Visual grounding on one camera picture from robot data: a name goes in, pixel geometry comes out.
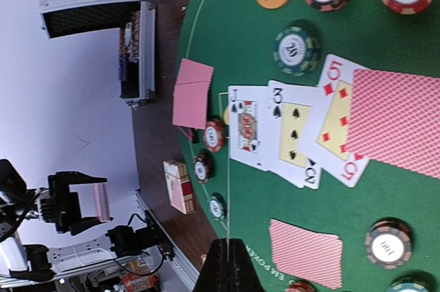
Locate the face-up community card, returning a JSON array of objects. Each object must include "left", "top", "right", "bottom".
[{"left": 228, "top": 85, "right": 268, "bottom": 171}]

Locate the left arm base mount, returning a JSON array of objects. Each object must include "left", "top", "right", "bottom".
[{"left": 105, "top": 210, "right": 175, "bottom": 260}]

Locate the aluminium poker case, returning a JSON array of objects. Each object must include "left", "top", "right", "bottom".
[{"left": 39, "top": 0, "right": 156, "bottom": 108}]

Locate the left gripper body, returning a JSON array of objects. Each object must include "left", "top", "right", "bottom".
[{"left": 37, "top": 171, "right": 82, "bottom": 234}]

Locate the round green poker mat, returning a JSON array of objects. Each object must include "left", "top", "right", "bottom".
[{"left": 178, "top": 0, "right": 439, "bottom": 291}]

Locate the dealt card bottom player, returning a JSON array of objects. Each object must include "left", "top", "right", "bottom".
[{"left": 269, "top": 219, "right": 344, "bottom": 290}]

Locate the dealt card player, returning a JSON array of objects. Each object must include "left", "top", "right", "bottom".
[
  {"left": 269, "top": 219, "right": 344, "bottom": 290},
  {"left": 176, "top": 58, "right": 214, "bottom": 85}
]

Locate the red-backed card deck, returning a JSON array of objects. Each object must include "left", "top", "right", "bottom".
[{"left": 93, "top": 183, "right": 113, "bottom": 223}]

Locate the green chip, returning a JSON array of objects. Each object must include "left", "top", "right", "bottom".
[
  {"left": 208, "top": 193, "right": 227, "bottom": 221},
  {"left": 387, "top": 280, "right": 430, "bottom": 292},
  {"left": 272, "top": 26, "right": 322, "bottom": 76}
]

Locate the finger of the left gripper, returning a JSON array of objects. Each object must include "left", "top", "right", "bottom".
[
  {"left": 69, "top": 216, "right": 102, "bottom": 236},
  {"left": 67, "top": 171, "right": 107, "bottom": 185}
]

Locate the tan card box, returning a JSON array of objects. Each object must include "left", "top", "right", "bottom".
[{"left": 163, "top": 160, "right": 195, "bottom": 214}]

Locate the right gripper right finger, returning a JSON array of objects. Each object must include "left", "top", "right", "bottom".
[{"left": 228, "top": 238, "right": 264, "bottom": 292}]

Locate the triangular all-in marker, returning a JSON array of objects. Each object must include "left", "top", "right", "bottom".
[{"left": 178, "top": 126, "right": 199, "bottom": 144}]

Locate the green chip top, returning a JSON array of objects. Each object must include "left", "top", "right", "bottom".
[{"left": 272, "top": 26, "right": 322, "bottom": 76}]

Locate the aluminium front rail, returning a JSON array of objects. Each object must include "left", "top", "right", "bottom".
[{"left": 133, "top": 187, "right": 200, "bottom": 292}]

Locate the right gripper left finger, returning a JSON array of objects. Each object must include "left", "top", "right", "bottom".
[{"left": 192, "top": 238, "right": 228, "bottom": 292}]

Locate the three of spades card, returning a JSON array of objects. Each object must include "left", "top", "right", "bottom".
[{"left": 267, "top": 80, "right": 321, "bottom": 190}]

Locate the five of diamonds card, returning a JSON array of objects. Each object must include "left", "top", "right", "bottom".
[{"left": 298, "top": 54, "right": 369, "bottom": 188}]

